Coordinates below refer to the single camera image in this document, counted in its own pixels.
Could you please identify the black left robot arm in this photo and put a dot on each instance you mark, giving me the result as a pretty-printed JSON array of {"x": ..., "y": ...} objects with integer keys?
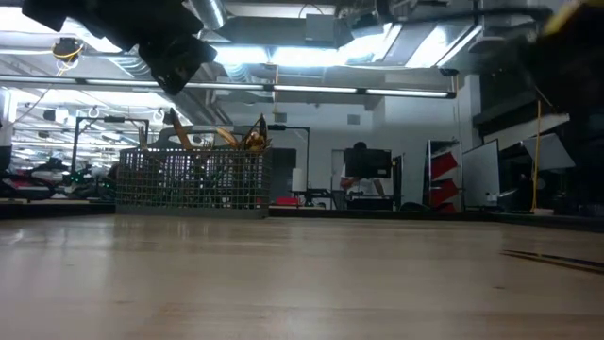
[{"x": 118, "y": 19}]

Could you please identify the white board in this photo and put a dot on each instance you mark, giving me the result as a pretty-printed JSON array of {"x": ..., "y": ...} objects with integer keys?
[{"x": 481, "y": 175}]

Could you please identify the black gantry frame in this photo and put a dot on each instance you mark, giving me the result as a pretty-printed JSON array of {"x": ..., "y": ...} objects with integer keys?
[{"x": 75, "y": 151}]

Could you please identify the white paper roll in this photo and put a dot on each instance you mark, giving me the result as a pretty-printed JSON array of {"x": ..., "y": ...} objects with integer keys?
[{"x": 297, "y": 179}]

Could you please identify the long ceiling light strip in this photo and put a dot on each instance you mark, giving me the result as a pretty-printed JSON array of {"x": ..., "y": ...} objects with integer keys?
[{"x": 307, "y": 88}]

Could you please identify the bright ceiling light panel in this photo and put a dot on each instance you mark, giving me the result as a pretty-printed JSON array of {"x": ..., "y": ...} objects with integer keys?
[{"x": 283, "y": 56}]

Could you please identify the grey plastic cutlery basket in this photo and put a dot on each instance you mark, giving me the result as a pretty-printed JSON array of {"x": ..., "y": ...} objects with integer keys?
[{"x": 189, "y": 211}]

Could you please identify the black cabinet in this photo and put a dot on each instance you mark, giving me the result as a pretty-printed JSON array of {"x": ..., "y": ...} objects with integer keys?
[{"x": 283, "y": 175}]

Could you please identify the red shelving rack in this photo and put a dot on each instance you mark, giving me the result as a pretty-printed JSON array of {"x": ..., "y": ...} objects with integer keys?
[{"x": 443, "y": 165}]

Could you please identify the person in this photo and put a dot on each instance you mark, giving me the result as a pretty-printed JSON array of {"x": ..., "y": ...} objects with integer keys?
[{"x": 360, "y": 145}]

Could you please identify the silver air duct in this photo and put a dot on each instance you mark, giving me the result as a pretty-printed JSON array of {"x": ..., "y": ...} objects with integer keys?
[{"x": 210, "y": 14}]

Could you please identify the black monitor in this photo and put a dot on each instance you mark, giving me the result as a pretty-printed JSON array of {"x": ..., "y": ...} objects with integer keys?
[{"x": 368, "y": 163}]

